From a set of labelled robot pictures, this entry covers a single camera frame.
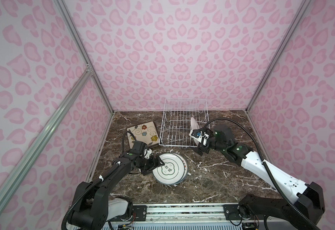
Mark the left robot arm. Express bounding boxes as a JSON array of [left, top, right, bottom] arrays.
[[61, 141, 164, 230]]

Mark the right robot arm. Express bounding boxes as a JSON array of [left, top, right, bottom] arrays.
[[189, 124, 325, 230]]

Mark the white round plate patterned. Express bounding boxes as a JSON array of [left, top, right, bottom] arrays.
[[189, 117, 201, 146]]

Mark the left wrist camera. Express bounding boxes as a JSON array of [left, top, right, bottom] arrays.
[[143, 149, 153, 159]]

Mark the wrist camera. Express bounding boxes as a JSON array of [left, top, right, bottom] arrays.
[[189, 128, 210, 146], [143, 149, 153, 159]]

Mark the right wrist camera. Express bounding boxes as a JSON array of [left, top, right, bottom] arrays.
[[189, 128, 210, 146]]

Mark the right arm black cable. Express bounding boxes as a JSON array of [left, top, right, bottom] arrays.
[[201, 117, 322, 230]]

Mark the white wire dish rack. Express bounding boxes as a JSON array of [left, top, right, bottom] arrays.
[[159, 98, 209, 148]]

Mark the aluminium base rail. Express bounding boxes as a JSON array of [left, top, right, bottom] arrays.
[[59, 202, 315, 230]]

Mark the aluminium corner post right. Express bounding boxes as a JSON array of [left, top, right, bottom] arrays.
[[246, 0, 313, 114]]

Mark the aluminium corner post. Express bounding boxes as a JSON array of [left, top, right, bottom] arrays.
[[246, 0, 313, 114], [53, 0, 114, 115]]

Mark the aluminium frame strut left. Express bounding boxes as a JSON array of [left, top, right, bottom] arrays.
[[0, 71, 93, 216]]

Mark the aluminium corner post left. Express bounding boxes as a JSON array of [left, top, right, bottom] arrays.
[[53, 0, 114, 115]]

